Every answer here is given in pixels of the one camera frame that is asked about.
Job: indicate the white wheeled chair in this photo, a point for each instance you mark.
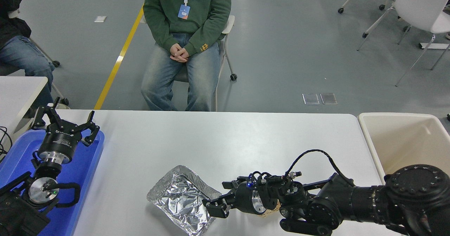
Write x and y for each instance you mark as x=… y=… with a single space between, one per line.
x=229 y=23

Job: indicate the clear floor plate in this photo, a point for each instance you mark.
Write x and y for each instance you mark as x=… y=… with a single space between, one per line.
x=310 y=99
x=328 y=98

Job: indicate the white side table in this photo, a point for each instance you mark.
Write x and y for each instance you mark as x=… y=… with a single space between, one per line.
x=17 y=92

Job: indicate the grey wheeled chair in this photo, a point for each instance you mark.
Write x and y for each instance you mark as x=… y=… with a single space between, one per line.
x=56 y=63

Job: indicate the white paper scrap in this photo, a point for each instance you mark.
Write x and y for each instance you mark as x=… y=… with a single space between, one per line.
x=100 y=19

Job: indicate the person beside side table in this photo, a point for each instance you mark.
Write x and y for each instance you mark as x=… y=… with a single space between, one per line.
x=21 y=57

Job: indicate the white chair with chrome legs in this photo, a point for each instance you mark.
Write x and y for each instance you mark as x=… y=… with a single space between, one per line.
x=418 y=4

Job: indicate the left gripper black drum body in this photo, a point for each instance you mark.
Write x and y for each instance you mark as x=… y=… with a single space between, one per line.
x=59 y=143

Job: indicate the seated person's right hand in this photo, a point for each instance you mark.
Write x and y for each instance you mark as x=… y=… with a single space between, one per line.
x=175 y=52

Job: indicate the crinkled foil tray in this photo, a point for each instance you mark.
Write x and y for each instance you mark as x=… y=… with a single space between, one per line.
x=175 y=201

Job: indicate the white flat floor bar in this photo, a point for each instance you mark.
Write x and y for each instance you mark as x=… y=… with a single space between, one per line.
x=434 y=46

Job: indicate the large pale bin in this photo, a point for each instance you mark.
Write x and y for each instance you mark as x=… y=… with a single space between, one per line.
x=404 y=141

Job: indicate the seated person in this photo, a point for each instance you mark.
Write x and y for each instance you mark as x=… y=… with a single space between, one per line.
x=207 y=14

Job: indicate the blue plastic tray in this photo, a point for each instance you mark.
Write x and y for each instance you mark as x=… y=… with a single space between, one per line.
x=86 y=165

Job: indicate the seated person's left hand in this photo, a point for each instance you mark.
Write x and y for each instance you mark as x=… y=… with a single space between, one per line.
x=185 y=56

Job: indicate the tan paper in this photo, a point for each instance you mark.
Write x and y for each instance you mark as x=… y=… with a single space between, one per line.
x=271 y=213

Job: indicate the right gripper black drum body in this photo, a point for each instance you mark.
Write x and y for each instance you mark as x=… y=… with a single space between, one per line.
x=244 y=199

